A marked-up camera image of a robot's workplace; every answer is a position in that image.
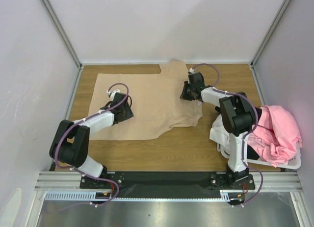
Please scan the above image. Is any right aluminium frame post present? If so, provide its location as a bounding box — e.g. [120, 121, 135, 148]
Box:
[250, 0, 297, 68]

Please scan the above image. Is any white laundry basket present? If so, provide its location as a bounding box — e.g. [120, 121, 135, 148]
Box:
[216, 143, 302, 171]

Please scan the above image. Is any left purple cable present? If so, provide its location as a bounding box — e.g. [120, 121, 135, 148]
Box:
[45, 82, 131, 209]

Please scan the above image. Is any purple cable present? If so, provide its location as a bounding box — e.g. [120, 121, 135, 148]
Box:
[45, 82, 131, 209]
[190, 63, 264, 208]

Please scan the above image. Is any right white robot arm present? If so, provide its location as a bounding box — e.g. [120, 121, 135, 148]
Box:
[180, 72, 258, 189]

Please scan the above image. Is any left aluminium frame post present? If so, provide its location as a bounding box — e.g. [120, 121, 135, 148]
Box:
[40, 0, 82, 69]

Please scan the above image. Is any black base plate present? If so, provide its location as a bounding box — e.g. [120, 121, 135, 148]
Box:
[79, 171, 258, 200]

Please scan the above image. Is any beige t shirt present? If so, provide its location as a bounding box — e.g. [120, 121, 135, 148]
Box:
[88, 61, 203, 140]

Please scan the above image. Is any white t shirt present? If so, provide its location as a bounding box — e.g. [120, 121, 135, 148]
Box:
[209, 114, 230, 155]

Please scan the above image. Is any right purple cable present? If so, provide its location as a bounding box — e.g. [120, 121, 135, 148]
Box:
[190, 63, 264, 208]

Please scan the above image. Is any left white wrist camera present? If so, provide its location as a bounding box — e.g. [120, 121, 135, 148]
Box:
[107, 89, 121, 100]

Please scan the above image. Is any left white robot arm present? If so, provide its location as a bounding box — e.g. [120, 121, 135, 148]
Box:
[49, 90, 133, 188]

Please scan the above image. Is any pink t shirt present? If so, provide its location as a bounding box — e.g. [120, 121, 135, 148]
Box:
[248, 105, 302, 167]

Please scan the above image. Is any aluminium frame post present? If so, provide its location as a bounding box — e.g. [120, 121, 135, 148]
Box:
[250, 0, 297, 68]
[40, 0, 82, 69]

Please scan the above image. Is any slotted cable duct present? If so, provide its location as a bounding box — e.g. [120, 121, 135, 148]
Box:
[45, 190, 244, 202]

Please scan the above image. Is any black t shirt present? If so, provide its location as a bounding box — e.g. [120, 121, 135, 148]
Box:
[214, 105, 263, 161]

